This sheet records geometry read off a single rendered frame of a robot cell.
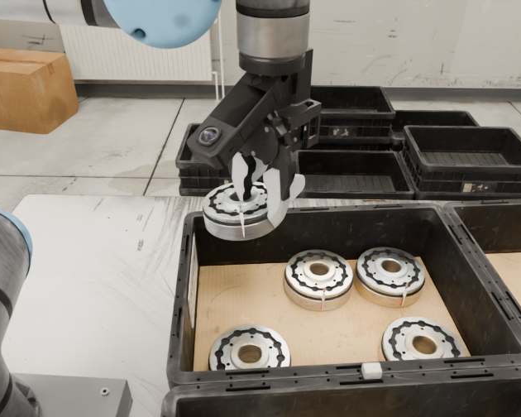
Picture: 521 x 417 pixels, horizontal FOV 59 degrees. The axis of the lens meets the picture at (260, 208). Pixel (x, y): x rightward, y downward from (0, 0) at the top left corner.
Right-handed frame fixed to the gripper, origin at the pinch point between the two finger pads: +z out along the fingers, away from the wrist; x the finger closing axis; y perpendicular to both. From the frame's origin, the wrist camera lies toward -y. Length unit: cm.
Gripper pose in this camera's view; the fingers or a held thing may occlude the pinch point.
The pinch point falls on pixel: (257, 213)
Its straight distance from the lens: 59.7
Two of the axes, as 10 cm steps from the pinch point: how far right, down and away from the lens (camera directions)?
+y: 6.6, -4.3, 6.1
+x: -7.5, -3.9, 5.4
